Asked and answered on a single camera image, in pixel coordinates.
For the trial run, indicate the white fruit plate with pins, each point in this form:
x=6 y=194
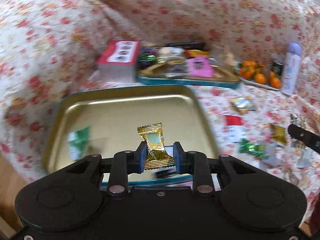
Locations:
x=253 y=83

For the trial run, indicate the black remote control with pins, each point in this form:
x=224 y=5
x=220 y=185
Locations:
x=197 y=45

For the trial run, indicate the silver yellow snack packet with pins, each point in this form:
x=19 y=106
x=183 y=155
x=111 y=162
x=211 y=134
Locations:
x=243 y=104

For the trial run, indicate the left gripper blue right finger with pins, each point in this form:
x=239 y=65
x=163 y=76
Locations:
x=196 y=164

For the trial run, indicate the lilac rabbit thermos bottle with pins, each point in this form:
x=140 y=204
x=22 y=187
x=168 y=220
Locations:
x=291 y=69

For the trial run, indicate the mandarin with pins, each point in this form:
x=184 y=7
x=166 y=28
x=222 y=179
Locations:
x=275 y=82
x=260 y=78
x=247 y=72

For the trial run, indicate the purple green foil candies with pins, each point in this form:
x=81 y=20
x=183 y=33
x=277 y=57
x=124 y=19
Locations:
x=147 y=57

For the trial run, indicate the green white triangular packet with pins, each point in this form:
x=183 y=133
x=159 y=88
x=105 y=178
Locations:
x=78 y=142

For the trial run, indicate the front middle mandarin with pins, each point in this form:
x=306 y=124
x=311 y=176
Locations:
x=260 y=78

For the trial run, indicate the gold candy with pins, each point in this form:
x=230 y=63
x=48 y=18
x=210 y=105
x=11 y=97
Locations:
x=157 y=155

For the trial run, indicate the right mandarin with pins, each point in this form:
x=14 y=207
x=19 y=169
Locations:
x=275 y=82

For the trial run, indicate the dark coffee can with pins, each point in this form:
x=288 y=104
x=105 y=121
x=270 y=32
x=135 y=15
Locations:
x=277 y=66

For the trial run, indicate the empty gold teal tin tray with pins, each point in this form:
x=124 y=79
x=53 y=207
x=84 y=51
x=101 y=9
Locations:
x=113 y=116

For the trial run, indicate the floral sofa cover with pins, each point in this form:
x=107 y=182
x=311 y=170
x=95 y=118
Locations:
x=49 y=49

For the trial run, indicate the red white candy packet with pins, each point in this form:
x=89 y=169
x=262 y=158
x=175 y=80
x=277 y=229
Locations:
x=233 y=120

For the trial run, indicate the teal tin of snacks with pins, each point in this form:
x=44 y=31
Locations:
x=171 y=69

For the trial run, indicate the red white snack box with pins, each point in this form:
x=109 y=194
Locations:
x=118 y=61

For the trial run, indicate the yellow green triangular packet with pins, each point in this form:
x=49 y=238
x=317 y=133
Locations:
x=278 y=134

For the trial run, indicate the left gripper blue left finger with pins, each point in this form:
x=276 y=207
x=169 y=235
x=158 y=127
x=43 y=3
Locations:
x=125 y=163

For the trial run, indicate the front left mandarin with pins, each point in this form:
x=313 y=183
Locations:
x=247 y=72

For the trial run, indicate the pink snack packet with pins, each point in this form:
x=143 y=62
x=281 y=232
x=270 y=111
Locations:
x=199 y=67

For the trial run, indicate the beige paper snack bag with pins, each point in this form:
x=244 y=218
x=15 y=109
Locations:
x=226 y=58

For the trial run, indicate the green foil candy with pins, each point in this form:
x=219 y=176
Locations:
x=256 y=150

